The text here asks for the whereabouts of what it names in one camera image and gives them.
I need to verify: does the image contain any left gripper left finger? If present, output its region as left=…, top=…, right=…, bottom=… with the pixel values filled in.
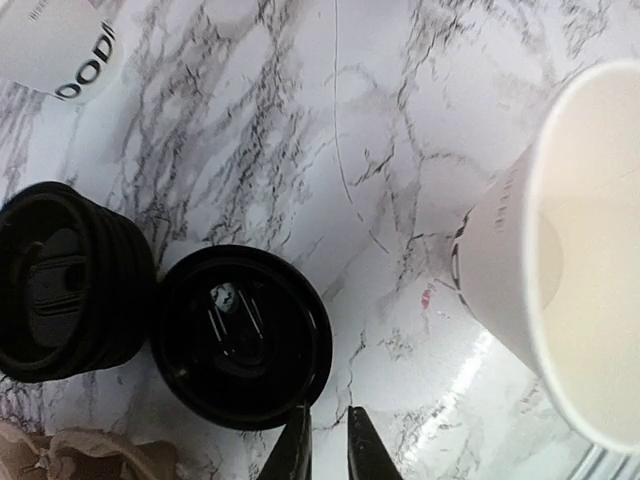
left=257, top=404, right=312, bottom=480

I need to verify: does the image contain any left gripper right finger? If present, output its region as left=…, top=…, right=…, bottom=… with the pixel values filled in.
left=347, top=406, right=402, bottom=480

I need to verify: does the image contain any black cup lid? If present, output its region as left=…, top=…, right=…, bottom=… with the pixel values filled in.
left=150, top=245, right=333, bottom=431

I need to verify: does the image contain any brown cardboard cup carrier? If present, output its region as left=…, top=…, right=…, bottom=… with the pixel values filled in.
left=1, top=421, right=178, bottom=479

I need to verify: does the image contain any stack of black lids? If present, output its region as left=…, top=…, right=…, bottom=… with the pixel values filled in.
left=1, top=181, right=156, bottom=383

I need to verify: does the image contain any stack of white cups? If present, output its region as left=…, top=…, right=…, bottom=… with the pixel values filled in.
left=1, top=0, right=124, bottom=104

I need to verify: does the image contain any aluminium front rail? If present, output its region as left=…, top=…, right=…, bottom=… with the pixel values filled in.
left=569, top=445, right=640, bottom=480

